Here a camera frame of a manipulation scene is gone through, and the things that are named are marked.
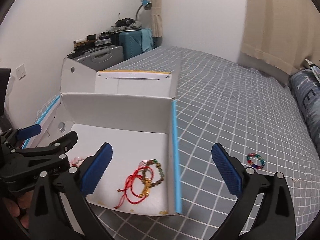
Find multicolour bead bracelet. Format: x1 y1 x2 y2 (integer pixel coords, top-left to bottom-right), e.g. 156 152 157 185
246 152 266 170

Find white wall socket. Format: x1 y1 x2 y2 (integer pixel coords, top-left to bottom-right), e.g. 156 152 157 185
16 64 27 80

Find pink bead bracelet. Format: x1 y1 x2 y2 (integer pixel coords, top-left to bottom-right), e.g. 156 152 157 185
69 156 86 168

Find brown wooden bead bracelet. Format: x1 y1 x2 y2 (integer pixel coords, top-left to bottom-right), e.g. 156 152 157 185
141 158 166 188

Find red cord gold charm bracelet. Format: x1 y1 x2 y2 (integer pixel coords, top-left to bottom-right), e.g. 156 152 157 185
125 160 155 198

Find grey hard case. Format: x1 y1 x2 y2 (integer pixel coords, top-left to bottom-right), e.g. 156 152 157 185
67 45 124 72

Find teal suitcase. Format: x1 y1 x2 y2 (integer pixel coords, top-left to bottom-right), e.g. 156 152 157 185
119 28 153 60

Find grey checked bed sheet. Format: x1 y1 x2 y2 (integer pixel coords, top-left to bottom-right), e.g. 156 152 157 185
93 47 319 239

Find blue patterned pillow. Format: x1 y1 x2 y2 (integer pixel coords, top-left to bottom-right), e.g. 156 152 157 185
289 69 319 154

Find folded patterned blankets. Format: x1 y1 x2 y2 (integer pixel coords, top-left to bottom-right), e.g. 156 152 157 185
305 59 320 82

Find red braided cord bracelet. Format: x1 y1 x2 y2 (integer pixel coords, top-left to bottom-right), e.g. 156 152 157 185
113 166 148 210

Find tied beige curtain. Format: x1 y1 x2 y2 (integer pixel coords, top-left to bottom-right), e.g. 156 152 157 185
151 0 163 37

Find white cardboard box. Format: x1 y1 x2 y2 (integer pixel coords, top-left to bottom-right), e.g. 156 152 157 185
23 55 182 216

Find left hand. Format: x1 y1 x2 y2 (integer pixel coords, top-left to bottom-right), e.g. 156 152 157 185
2 191 33 229

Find blue desk lamp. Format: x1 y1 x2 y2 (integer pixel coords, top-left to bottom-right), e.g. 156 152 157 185
135 0 152 21

